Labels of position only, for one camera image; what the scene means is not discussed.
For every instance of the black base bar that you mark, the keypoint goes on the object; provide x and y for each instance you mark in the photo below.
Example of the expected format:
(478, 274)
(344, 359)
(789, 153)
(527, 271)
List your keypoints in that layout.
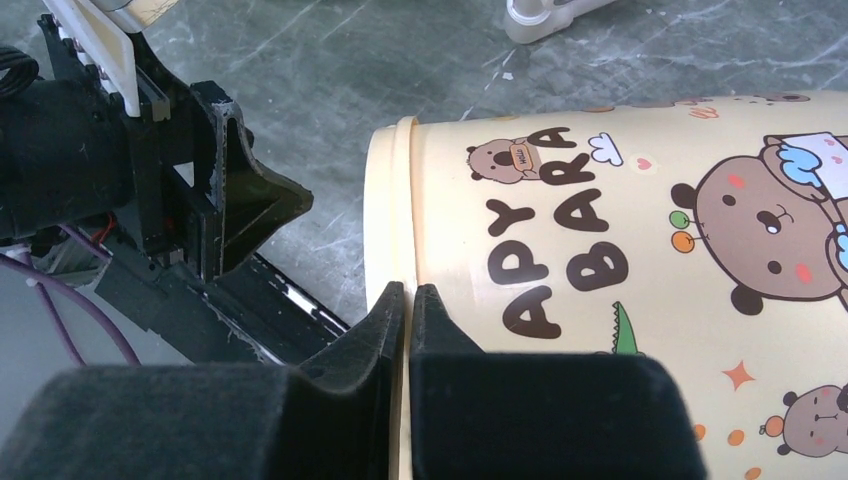
(254, 313)

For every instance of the cream yellow bucket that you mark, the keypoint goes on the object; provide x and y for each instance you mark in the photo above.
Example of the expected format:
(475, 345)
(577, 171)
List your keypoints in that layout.
(708, 233)

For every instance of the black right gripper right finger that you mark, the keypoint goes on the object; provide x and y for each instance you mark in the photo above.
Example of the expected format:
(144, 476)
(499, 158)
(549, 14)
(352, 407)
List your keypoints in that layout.
(479, 415)

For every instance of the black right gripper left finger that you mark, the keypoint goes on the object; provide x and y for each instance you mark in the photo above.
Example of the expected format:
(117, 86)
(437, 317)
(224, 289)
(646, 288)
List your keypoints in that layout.
(326, 418)

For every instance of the white PVC pipe frame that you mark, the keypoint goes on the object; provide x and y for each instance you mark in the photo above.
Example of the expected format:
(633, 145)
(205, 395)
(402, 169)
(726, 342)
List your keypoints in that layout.
(528, 21)

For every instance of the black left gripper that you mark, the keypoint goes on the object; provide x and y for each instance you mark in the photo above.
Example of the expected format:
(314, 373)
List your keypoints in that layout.
(180, 175)

